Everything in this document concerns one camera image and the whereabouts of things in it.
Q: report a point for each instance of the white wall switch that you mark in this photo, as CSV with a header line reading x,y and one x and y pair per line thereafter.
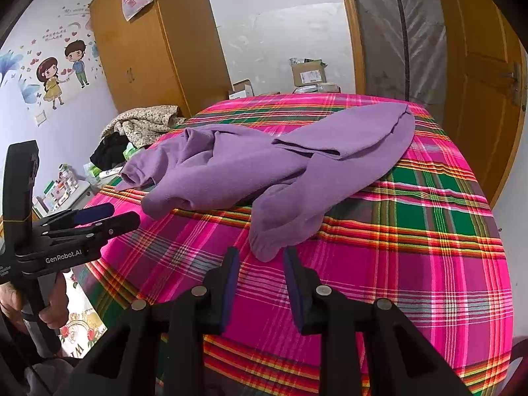
x,y
40,117

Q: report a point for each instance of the wooden wardrobe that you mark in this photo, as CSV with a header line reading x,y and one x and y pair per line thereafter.
x,y
165,49

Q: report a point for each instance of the large brown cardboard box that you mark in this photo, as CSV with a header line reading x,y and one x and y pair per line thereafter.
x,y
307,74

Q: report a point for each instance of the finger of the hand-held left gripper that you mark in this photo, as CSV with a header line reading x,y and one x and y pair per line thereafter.
x,y
97,211
119,222

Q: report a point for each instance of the black garment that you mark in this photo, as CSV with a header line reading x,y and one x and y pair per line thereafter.
x,y
109,150

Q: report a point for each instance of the person's left hand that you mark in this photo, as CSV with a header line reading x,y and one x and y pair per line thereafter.
x,y
57,301

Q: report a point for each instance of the cluttered white nightstand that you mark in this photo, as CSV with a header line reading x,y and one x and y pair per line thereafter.
x,y
62,189

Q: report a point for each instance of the pink plaid bed sheet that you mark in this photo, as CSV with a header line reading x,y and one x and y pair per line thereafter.
x,y
412,255

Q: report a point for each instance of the white rose print quilt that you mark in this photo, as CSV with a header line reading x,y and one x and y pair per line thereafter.
x,y
80,321

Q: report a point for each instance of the wooden door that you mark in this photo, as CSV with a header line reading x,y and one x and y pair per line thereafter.
x,y
474,90

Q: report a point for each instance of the cartoon couple wall sticker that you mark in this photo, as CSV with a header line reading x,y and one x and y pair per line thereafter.
x,y
51,82

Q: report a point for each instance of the beige floral garment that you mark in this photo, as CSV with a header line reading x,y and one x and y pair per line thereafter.
x,y
144,126

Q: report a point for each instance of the purple sweater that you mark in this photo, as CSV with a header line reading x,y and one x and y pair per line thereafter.
x,y
231,165

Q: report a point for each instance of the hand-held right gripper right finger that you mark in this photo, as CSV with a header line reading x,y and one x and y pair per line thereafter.
x,y
293,284

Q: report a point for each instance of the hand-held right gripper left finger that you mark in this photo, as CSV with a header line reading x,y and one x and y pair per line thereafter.
x,y
231,280

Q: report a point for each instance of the white parcel bags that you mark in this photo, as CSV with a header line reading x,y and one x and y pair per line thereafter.
x,y
319,88

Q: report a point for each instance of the green tissue pack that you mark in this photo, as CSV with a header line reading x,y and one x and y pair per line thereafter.
x,y
132,151

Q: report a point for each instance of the wooden door frame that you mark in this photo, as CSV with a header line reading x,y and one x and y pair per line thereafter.
x,y
350,29

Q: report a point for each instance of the grey plastic door curtain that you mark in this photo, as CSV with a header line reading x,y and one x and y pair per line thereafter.
x,y
383,49

